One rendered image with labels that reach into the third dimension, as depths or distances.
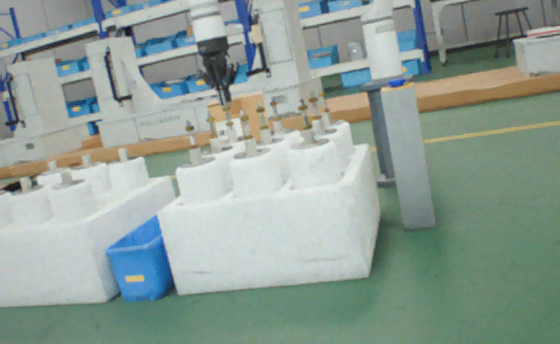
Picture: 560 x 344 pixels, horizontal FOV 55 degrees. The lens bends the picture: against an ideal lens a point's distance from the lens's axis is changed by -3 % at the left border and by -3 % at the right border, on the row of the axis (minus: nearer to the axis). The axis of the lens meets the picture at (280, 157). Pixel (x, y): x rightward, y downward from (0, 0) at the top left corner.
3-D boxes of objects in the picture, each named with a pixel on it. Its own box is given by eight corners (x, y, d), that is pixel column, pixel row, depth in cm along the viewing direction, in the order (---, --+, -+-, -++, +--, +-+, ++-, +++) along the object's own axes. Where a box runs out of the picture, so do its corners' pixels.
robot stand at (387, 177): (383, 174, 176) (367, 81, 171) (429, 168, 171) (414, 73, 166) (377, 187, 163) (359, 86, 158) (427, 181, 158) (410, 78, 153)
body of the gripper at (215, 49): (187, 41, 130) (196, 80, 132) (210, 34, 125) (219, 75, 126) (210, 37, 136) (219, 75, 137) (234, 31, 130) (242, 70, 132)
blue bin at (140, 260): (176, 251, 141) (165, 206, 139) (215, 246, 138) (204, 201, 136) (117, 304, 113) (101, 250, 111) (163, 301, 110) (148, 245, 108)
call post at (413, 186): (404, 220, 128) (382, 89, 123) (434, 216, 126) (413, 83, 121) (404, 231, 121) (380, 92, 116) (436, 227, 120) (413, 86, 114)
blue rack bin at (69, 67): (79, 75, 735) (75, 59, 732) (102, 69, 723) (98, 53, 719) (55, 78, 689) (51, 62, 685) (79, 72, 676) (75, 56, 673)
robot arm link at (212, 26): (246, 32, 133) (241, 6, 131) (212, 37, 125) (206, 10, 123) (221, 39, 139) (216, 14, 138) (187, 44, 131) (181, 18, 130)
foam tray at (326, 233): (236, 231, 148) (221, 166, 145) (381, 212, 138) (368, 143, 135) (177, 296, 111) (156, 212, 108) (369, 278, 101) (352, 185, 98)
